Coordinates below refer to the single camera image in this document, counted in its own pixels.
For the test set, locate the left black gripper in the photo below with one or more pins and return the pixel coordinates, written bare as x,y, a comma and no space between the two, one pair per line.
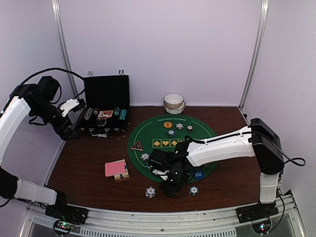
64,135

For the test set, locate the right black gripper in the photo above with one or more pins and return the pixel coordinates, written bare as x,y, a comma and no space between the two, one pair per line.
170,191

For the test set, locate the blue small blind button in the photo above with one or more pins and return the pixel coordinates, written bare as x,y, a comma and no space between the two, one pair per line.
198,175

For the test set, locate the blue tan ten chip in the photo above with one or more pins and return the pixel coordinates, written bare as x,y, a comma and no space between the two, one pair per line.
144,156

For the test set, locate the green blue chip top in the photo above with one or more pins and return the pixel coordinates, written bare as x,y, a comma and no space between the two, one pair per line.
171,133

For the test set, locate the brown black chip top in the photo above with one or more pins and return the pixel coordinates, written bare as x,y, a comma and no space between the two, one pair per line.
189,128

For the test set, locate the white blue chip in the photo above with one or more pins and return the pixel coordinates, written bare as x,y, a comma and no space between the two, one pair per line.
179,126

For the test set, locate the red black all-in triangle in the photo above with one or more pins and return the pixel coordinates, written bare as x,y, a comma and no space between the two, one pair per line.
137,146

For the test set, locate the orange round button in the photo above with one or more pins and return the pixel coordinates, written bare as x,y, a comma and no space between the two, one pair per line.
167,124

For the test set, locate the red-backed card deck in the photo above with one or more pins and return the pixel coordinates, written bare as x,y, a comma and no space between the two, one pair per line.
114,168

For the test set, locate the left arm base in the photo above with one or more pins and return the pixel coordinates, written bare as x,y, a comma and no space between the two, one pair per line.
72,214

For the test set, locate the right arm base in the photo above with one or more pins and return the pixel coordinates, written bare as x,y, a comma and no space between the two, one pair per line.
256,212

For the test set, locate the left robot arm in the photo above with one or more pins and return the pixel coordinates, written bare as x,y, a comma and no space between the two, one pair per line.
35,100

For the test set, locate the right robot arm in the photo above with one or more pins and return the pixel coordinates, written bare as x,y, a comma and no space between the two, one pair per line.
256,140

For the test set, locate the green blue chip stack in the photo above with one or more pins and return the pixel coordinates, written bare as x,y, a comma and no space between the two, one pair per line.
193,190

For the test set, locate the tan blue chips in case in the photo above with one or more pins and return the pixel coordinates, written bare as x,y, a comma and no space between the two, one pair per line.
88,114

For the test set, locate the blue tan chip stack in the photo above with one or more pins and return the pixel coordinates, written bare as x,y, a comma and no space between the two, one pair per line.
150,192

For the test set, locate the clear dealer button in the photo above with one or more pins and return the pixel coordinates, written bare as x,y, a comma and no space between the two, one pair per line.
101,121

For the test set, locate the card pack in case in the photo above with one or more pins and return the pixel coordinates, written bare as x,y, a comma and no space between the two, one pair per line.
105,114

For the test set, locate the round green poker mat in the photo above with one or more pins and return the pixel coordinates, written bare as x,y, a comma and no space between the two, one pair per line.
153,135

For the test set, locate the black poker chip case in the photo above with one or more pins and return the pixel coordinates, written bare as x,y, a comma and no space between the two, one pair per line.
106,93

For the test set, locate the gold blue card box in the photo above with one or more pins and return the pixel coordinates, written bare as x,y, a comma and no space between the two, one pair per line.
123,175

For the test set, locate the green blue chips in case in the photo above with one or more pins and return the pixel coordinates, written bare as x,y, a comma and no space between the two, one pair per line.
117,111

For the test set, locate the teal chips in case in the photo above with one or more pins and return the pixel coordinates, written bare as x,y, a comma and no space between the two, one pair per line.
123,114

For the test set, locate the white lower bowl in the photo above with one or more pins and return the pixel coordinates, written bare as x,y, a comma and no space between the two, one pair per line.
176,111

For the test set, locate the white ceramic bowl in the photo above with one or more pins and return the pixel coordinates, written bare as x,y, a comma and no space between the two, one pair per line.
173,101

